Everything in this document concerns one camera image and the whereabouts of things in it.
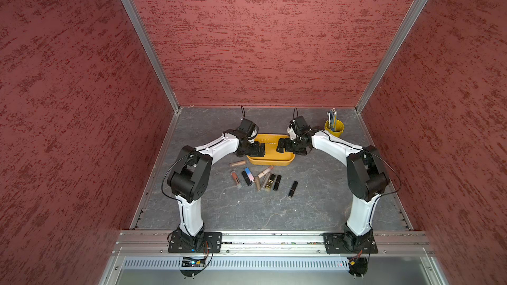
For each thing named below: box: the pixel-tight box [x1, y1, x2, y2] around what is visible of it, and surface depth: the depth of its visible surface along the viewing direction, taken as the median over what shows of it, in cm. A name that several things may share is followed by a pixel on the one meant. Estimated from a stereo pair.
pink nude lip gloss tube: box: [257, 165, 274, 179], surface depth 94 cm
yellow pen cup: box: [324, 119, 345, 138], surface depth 102 cm
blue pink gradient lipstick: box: [244, 167, 255, 183], surface depth 94 cm
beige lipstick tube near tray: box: [228, 159, 247, 167], surface depth 97 cm
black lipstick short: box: [272, 174, 282, 192], surface depth 91 cm
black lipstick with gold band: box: [287, 180, 299, 199], surface depth 89 cm
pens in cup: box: [326, 107, 338, 132], surface depth 101 cm
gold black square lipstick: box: [265, 172, 277, 192], surface depth 91 cm
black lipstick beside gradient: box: [241, 170, 253, 187], surface depth 92 cm
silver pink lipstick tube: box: [262, 172, 272, 188], surface depth 91 cm
